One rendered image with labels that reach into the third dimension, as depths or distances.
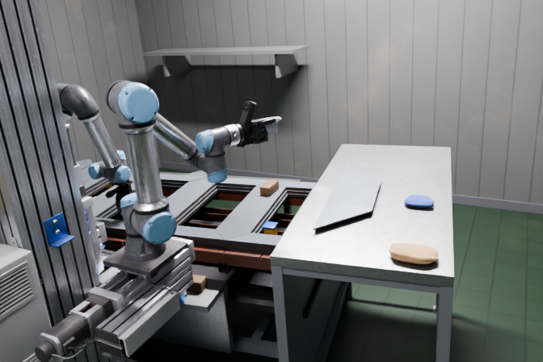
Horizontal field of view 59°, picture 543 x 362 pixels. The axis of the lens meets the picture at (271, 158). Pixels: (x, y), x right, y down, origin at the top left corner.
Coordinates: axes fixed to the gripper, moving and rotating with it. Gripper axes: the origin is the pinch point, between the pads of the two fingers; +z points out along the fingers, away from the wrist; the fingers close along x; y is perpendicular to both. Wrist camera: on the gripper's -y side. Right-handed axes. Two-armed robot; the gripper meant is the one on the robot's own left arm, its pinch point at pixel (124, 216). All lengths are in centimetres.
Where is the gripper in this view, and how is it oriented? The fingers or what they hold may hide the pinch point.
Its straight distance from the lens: 262.1
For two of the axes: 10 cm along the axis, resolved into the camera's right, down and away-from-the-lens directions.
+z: 0.7, 9.4, 3.2
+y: 9.4, 0.4, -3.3
